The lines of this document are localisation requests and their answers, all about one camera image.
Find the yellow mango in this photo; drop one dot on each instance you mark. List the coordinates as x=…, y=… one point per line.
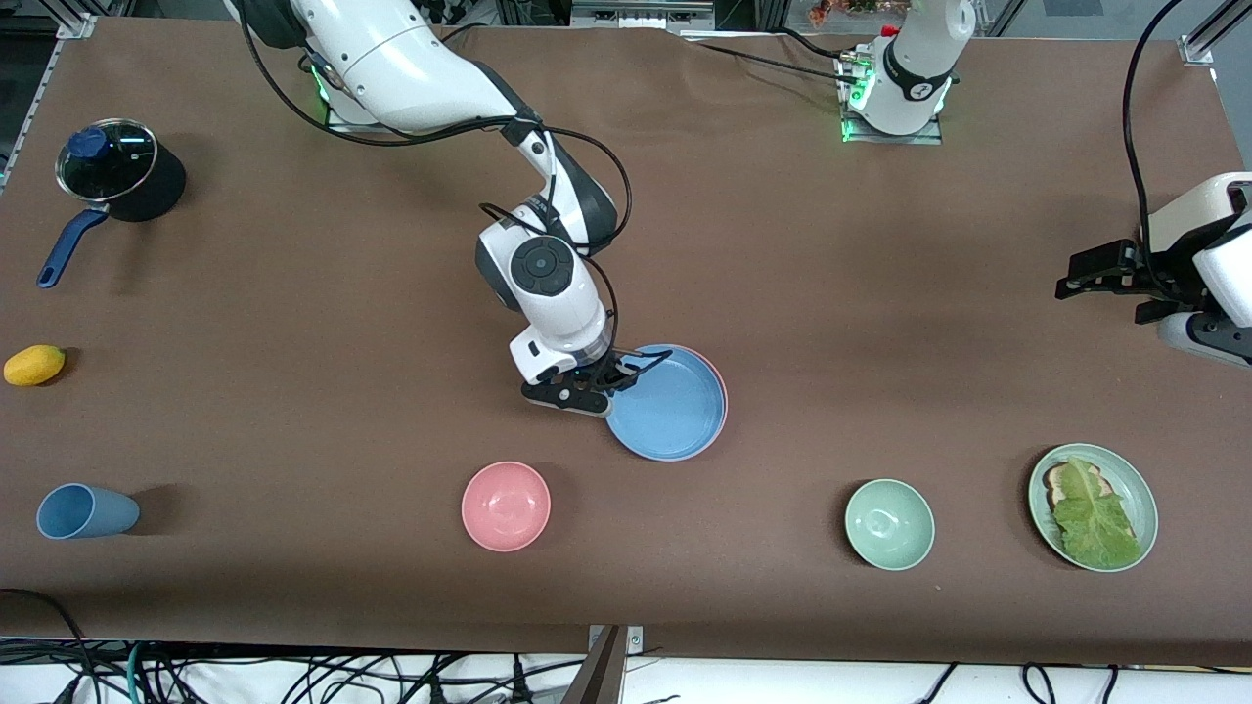
x=33, y=365

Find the grey power strip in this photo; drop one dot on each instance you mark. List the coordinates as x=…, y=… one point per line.
x=641, y=15

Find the pink bowl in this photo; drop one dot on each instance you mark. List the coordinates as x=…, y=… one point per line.
x=506, y=506

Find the beige toaster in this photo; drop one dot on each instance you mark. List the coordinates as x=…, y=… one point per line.
x=1188, y=210

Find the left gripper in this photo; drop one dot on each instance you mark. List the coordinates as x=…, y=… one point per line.
x=1146, y=265

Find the green bowl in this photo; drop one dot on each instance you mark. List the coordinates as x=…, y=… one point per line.
x=889, y=524

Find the blue plate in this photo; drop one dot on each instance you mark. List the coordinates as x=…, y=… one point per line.
x=670, y=411

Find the pink plate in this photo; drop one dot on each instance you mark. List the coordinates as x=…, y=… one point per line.
x=725, y=396

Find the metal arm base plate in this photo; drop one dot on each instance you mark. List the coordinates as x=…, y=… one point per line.
x=929, y=139
x=337, y=124

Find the toast bread slice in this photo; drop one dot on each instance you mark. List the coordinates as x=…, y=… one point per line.
x=1056, y=479

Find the colourful toy food pile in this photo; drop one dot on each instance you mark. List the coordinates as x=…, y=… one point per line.
x=831, y=10

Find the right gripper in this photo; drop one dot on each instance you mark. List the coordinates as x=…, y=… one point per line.
x=608, y=370

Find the dark slanted bar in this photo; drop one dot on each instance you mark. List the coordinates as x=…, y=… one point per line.
x=597, y=680

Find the blue cup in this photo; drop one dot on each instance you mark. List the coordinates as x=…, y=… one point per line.
x=83, y=511

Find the green lettuce leaf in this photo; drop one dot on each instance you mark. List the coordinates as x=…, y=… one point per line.
x=1095, y=518

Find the green plate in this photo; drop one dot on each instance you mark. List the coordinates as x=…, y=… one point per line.
x=1142, y=494

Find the aluminium frame profile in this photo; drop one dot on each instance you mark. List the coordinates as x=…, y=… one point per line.
x=1208, y=39
x=73, y=24

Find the metal table bracket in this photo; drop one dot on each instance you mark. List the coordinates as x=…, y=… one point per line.
x=634, y=640

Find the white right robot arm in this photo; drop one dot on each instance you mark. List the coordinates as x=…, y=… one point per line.
x=411, y=68

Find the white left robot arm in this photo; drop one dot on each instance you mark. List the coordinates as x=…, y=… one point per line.
x=919, y=59

